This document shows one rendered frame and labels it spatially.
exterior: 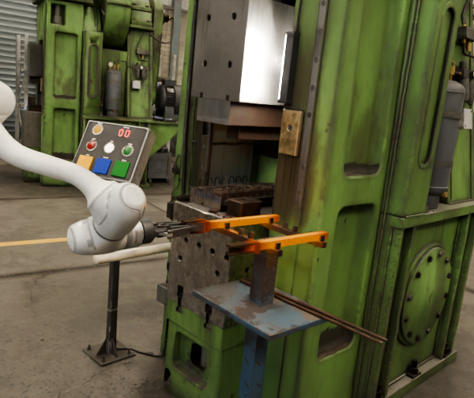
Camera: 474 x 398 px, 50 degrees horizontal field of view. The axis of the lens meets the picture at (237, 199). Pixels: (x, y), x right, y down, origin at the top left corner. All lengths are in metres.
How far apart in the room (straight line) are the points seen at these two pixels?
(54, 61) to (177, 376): 5.11
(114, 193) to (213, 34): 1.02
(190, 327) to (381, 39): 1.44
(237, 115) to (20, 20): 8.15
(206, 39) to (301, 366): 1.37
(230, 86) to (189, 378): 1.27
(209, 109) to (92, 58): 4.79
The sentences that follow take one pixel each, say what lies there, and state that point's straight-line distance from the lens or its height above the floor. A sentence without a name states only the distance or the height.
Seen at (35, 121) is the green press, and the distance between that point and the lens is 7.09.
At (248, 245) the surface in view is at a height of 0.97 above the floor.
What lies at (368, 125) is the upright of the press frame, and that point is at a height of 1.32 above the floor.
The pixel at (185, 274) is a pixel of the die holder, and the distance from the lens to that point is 2.22.
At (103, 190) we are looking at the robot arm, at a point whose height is 1.12.
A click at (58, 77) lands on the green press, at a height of 1.38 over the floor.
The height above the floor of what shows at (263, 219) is 0.96.
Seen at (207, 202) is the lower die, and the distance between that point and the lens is 2.15.
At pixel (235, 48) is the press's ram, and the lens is 2.04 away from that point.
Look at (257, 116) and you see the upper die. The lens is 2.15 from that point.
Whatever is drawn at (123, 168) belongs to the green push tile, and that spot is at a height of 1.01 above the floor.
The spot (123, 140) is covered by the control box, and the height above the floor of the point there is 1.13.
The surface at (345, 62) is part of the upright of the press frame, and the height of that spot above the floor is 1.54.
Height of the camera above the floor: 1.39
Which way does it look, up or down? 12 degrees down
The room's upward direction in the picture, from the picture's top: 6 degrees clockwise
